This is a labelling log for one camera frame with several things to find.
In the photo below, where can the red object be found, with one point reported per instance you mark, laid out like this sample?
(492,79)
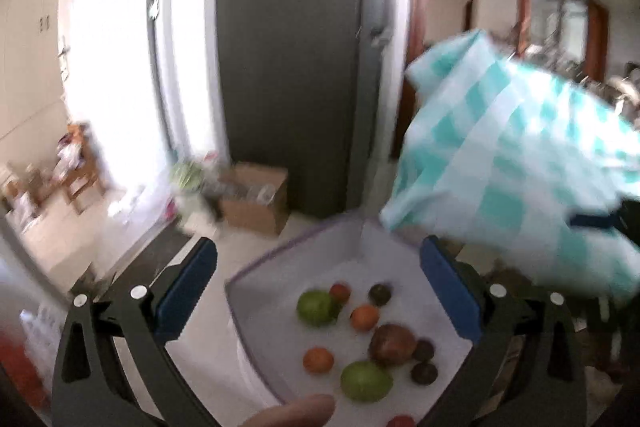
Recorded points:
(20,369)

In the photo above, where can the dark door mat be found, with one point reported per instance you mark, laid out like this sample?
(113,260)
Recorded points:
(157,252)

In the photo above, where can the grey refrigerator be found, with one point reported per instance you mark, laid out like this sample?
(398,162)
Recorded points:
(290,57)

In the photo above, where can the wooden chair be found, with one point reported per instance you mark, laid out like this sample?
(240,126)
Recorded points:
(82,172)

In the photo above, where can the dark plum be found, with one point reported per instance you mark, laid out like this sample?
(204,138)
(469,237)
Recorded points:
(424,373)
(424,350)
(380,294)

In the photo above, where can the dark red apple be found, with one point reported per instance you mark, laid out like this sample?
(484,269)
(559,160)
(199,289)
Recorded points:
(392,344)

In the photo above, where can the white container with purple rim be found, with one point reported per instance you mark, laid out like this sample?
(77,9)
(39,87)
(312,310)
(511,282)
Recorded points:
(272,302)

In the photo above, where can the orange tangerine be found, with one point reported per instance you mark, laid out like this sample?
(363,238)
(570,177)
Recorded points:
(364,318)
(318,360)

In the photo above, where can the cardboard box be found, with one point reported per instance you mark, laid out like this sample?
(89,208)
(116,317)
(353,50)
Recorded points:
(255,207)

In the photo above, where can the small red tomato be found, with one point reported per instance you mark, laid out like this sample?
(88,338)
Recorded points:
(401,421)
(340,292)

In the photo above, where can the green apple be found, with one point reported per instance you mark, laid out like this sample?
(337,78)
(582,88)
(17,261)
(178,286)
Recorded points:
(317,308)
(366,381)

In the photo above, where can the bag of green vegetables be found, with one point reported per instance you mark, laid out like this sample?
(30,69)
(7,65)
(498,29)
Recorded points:
(186,177)

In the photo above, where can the person's left hand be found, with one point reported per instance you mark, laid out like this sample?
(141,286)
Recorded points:
(295,412)

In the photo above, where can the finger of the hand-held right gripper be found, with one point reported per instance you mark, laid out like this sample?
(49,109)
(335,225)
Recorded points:
(595,221)

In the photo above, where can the teal checked cloth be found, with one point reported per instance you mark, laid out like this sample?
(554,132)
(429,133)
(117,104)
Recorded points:
(500,147)

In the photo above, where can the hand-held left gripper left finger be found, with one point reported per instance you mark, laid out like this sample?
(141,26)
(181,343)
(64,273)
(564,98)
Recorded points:
(187,287)

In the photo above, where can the white wall cabinets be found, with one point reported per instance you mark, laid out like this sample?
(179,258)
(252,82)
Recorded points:
(35,32)

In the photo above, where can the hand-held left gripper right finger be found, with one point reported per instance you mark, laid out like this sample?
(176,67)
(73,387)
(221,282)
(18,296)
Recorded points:
(450,292)

